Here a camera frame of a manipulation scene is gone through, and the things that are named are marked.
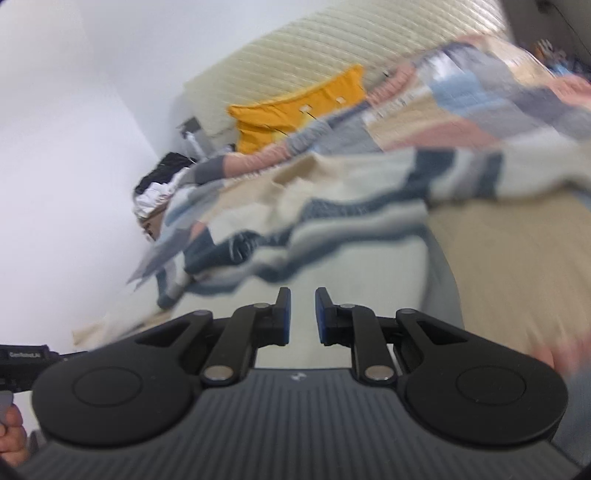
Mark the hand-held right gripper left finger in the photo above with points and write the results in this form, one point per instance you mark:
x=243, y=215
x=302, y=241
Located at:
x=286, y=318

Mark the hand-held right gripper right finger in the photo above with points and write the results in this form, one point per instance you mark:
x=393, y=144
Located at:
x=320, y=318

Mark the cream and navy fleece garment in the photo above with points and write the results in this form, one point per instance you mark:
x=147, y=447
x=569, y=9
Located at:
x=351, y=221

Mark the white crumpled clothes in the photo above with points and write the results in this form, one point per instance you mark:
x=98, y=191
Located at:
x=154, y=198

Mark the black clothes pile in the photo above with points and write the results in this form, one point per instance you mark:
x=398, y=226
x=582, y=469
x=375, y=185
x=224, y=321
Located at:
x=166, y=170

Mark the person's left hand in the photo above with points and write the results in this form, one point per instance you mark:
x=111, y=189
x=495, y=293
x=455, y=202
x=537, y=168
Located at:
x=11, y=438

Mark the wooden nightstand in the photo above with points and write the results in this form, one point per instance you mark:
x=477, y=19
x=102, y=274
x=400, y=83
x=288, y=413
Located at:
x=150, y=226

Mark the yellow crown print pillow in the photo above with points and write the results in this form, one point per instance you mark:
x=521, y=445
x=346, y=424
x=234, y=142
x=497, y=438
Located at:
x=286, y=120

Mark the cream quilted headboard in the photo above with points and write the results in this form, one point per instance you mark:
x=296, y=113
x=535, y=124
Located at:
x=323, y=50

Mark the patchwork checked duvet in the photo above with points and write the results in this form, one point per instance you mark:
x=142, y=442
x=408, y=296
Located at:
x=485, y=106

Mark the person's grey trouser leg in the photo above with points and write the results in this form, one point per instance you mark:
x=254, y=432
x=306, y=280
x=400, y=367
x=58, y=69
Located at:
x=575, y=415

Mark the group of small bottles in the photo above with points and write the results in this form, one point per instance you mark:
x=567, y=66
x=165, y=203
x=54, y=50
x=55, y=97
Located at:
x=551, y=50

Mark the grey wall socket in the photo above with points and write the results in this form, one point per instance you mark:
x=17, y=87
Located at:
x=189, y=125

